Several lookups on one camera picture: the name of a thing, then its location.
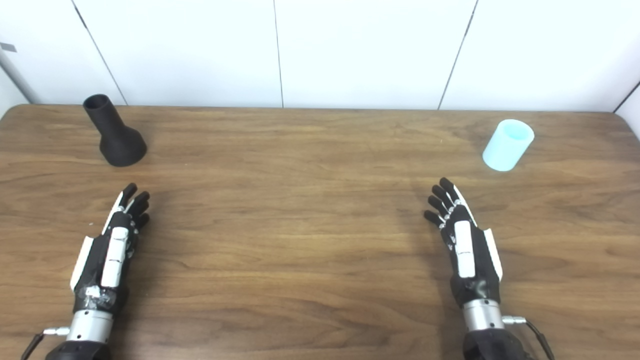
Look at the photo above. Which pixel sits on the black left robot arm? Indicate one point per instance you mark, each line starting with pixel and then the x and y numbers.
pixel 90 327

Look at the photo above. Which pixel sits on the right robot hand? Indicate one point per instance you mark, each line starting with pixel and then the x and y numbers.
pixel 465 250

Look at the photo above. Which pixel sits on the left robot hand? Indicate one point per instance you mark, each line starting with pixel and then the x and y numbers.
pixel 116 250

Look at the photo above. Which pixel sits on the black nozzle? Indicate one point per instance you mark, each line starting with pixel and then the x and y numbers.
pixel 117 140

